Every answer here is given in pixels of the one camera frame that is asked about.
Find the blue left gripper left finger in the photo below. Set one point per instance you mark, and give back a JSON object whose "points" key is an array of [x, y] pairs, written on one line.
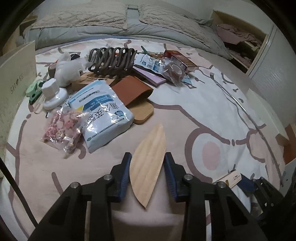
{"points": [[121, 177]]}

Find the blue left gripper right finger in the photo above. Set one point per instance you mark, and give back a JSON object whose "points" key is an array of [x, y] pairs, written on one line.
{"points": [[174, 178]]}

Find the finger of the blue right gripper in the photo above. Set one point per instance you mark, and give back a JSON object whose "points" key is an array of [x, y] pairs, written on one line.
{"points": [[247, 186]]}

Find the small beige cardboard box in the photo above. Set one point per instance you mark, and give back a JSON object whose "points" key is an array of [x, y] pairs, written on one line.
{"points": [[231, 179]]}

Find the leaf-shaped wooden piece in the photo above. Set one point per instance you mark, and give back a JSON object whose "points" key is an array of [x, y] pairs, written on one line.
{"points": [[146, 164]]}

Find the white blue medicine bag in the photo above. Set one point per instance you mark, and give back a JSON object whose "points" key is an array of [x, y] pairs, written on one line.
{"points": [[108, 116]]}

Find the pink beads plastic bag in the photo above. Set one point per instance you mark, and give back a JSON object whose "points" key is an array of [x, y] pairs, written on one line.
{"points": [[63, 129]]}

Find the brown leather sleeve wooden board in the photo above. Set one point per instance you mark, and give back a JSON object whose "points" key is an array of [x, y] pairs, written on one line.
{"points": [[134, 94]]}

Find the purple notepad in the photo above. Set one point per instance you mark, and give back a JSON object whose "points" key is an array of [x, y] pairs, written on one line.
{"points": [[152, 78]]}

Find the white knob bottle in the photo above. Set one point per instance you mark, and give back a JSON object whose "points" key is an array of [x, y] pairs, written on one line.
{"points": [[54, 95]]}

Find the brown tape roll in bag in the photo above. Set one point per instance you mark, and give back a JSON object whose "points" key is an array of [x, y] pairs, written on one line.
{"points": [[174, 70]]}

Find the brown hair claw clip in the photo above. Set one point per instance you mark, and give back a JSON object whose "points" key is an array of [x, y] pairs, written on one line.
{"points": [[111, 61]]}

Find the red cardboard box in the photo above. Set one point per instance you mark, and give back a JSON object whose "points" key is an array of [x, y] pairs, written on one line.
{"points": [[185, 63]]}

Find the green clothes peg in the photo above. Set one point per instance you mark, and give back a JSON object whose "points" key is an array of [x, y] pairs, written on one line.
{"points": [[34, 91]]}

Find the pile of clothes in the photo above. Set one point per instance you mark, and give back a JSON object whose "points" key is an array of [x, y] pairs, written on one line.
{"points": [[242, 45]]}

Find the white shoe box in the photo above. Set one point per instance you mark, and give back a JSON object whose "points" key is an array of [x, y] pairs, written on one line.
{"points": [[18, 71]]}

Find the grey quilted duvet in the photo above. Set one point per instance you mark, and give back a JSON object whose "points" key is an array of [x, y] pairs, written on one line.
{"points": [[68, 21]]}

